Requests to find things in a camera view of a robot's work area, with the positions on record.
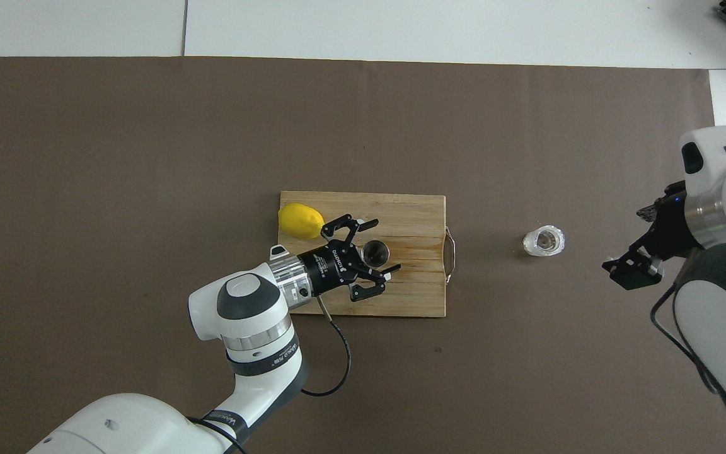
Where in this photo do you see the brown paper table mat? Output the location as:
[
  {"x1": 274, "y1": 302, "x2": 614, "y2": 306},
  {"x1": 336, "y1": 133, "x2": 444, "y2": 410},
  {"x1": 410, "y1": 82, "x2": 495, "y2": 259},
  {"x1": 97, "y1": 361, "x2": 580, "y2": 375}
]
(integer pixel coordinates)
[{"x1": 0, "y1": 55, "x2": 726, "y2": 454}]

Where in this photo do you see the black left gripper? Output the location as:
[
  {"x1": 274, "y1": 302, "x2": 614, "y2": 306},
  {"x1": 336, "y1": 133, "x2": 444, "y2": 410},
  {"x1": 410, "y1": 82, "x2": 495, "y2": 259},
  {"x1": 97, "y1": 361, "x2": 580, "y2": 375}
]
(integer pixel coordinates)
[{"x1": 297, "y1": 214, "x2": 401, "y2": 302}]

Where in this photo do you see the clear textured glass cup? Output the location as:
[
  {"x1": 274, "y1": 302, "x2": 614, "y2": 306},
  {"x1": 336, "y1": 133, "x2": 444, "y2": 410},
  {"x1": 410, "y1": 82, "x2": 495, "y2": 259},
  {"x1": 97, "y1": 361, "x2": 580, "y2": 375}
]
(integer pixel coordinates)
[{"x1": 522, "y1": 224, "x2": 567, "y2": 257}]

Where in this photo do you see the steel double jigger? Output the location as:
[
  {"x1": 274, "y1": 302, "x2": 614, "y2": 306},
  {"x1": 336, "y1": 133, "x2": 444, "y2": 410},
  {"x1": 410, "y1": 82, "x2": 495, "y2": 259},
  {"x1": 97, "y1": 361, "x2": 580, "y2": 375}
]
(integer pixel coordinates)
[{"x1": 362, "y1": 239, "x2": 391, "y2": 269}]

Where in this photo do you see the wooden cutting board with handle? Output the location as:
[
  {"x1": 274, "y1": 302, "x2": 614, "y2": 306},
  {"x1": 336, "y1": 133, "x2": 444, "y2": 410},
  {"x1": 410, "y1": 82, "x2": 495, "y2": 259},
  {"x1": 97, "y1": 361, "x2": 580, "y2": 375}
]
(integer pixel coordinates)
[{"x1": 274, "y1": 191, "x2": 456, "y2": 318}]

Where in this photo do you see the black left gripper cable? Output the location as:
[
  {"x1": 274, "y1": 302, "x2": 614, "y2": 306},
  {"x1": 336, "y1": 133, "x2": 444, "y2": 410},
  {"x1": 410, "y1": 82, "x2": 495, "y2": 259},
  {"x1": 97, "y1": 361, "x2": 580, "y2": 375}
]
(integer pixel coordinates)
[{"x1": 188, "y1": 296, "x2": 352, "y2": 454}]

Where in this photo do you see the yellow lemon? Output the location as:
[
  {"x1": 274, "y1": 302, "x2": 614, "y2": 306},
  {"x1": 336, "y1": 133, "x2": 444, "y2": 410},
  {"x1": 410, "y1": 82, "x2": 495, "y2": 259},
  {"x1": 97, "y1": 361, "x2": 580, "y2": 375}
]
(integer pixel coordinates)
[{"x1": 278, "y1": 202, "x2": 325, "y2": 241}]

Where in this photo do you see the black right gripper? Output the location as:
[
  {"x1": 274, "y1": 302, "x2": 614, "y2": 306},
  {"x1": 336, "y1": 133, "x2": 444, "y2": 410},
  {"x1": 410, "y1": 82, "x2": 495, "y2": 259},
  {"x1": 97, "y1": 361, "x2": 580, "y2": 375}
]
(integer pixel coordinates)
[{"x1": 602, "y1": 182, "x2": 695, "y2": 291}]

